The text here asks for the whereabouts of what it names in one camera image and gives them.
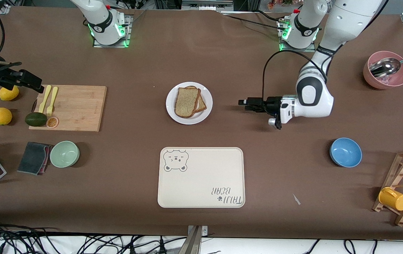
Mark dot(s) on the yellow lemon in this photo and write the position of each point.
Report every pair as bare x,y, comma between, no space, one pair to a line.
9,95
2,116

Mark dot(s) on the mint green bowl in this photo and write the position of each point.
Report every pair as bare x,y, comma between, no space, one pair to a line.
64,154

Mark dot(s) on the round white plate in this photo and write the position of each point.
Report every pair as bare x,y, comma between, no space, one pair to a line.
173,116

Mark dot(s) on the yellow plastic cup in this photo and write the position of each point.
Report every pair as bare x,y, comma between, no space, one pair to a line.
394,199

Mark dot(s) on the dark green avocado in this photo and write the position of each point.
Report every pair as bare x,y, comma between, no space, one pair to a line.
36,119

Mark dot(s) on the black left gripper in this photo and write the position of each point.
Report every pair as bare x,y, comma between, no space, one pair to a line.
271,104

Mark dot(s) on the yellow plastic fork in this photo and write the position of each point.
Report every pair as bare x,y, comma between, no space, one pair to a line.
52,98

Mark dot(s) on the wholegrain bread slice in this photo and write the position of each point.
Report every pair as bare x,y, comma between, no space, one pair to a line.
186,102

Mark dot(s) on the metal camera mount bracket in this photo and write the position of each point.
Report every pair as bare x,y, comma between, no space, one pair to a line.
196,240

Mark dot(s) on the grey metal box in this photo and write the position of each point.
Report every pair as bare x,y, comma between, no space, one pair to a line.
206,4

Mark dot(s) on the cream bear print tray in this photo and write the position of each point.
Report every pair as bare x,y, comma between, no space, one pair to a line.
201,183

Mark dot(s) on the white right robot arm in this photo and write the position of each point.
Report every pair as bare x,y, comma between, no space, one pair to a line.
104,21

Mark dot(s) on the orange fruit slice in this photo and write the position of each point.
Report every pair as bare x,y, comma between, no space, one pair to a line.
52,122

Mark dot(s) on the blue bowl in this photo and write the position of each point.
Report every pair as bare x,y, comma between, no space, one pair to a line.
346,152

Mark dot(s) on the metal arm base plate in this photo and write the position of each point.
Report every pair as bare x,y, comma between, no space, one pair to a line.
286,47
128,38

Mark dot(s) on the toasted bread slice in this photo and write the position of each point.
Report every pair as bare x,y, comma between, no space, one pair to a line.
203,104

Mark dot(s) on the small white paper scrap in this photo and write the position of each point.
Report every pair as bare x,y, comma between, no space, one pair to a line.
296,199

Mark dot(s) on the yellow plastic knife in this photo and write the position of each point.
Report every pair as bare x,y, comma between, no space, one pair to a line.
44,100

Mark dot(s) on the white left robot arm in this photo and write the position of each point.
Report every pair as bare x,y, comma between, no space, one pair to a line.
349,21

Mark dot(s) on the silver metal scoop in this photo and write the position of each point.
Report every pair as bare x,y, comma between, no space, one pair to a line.
385,67

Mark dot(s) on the bamboo cutting board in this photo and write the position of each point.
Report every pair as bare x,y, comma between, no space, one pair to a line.
78,109

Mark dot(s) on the pink bowl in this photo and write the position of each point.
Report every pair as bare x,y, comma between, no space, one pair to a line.
372,79

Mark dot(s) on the colourful toy pile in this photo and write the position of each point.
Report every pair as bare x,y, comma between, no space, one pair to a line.
279,3

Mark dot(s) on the folded grey cloth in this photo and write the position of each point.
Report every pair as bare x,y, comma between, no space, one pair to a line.
32,158

